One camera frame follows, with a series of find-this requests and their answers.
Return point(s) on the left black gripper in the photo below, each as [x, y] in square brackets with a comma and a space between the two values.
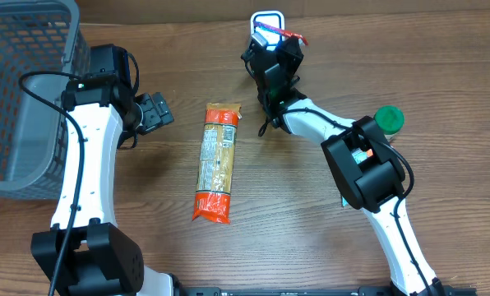
[155, 113]

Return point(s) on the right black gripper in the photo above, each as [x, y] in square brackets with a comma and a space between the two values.
[288, 55]

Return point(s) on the red white stick packet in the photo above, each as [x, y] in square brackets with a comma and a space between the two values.
[281, 32]

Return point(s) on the orange noodle packet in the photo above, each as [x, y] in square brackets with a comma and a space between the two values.
[215, 171]

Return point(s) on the teal snack packet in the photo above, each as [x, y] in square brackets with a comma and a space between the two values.
[359, 156]

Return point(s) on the green lid white jar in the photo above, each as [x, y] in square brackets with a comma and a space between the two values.
[390, 120]

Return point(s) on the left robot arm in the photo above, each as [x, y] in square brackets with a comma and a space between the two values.
[84, 252]

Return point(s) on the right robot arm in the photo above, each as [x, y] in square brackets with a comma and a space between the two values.
[370, 174]

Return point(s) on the white barcode scanner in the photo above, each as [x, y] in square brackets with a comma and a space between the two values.
[272, 18]

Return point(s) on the grey plastic mesh basket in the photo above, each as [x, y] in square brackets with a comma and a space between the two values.
[42, 37]

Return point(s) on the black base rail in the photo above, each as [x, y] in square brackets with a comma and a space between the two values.
[361, 291]

